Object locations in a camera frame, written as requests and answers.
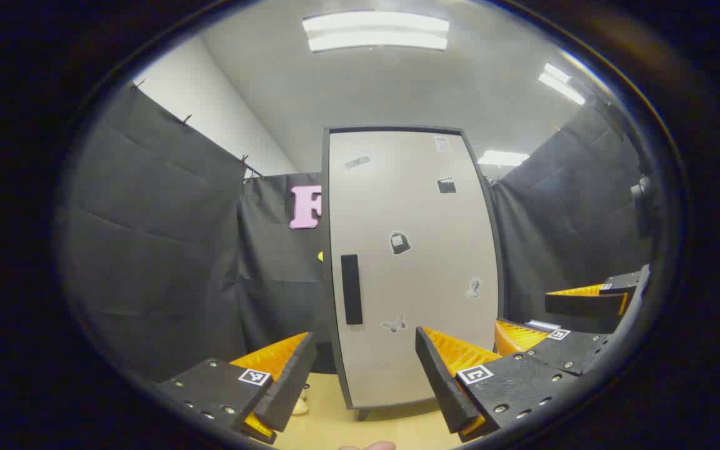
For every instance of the pale yellow plush toy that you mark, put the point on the pale yellow plush toy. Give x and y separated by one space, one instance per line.
300 406

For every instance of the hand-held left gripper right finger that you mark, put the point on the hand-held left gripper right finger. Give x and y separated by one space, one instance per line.
438 381

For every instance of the grey cabinet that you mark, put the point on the grey cabinet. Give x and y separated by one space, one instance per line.
325 187

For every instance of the ceiling light panel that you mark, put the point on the ceiling light panel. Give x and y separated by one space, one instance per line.
502 158
560 82
375 31

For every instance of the black backdrop cloth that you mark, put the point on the black backdrop cloth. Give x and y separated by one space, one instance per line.
160 250

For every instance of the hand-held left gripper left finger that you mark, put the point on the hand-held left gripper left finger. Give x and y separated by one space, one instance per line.
291 381

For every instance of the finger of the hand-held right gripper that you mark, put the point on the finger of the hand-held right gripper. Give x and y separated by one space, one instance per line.
585 305
575 351

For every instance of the white cover book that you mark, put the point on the white cover book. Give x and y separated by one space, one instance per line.
542 325

